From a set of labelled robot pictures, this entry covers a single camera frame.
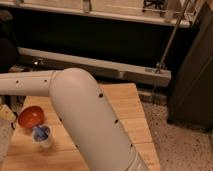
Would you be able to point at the cream yellow gripper tip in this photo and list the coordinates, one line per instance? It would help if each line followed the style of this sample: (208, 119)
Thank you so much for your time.
(6, 113)

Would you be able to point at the orange ceramic bowl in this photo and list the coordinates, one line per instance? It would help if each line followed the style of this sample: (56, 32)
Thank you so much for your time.
(31, 116)

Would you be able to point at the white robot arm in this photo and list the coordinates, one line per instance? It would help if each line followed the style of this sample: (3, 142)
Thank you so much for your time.
(85, 113)

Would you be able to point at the clear cup with blue item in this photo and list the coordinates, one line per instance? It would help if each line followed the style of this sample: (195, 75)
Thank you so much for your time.
(42, 136)

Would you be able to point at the black chair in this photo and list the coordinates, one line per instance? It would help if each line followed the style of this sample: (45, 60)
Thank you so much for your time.
(9, 54)

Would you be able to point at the white baseboard beam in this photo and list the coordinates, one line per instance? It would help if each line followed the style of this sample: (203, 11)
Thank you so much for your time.
(140, 74)

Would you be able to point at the metal pole stand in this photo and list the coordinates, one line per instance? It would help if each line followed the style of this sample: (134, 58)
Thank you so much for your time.
(161, 63)

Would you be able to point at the wooden shelf rail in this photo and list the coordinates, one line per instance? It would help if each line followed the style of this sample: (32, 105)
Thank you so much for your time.
(124, 10)

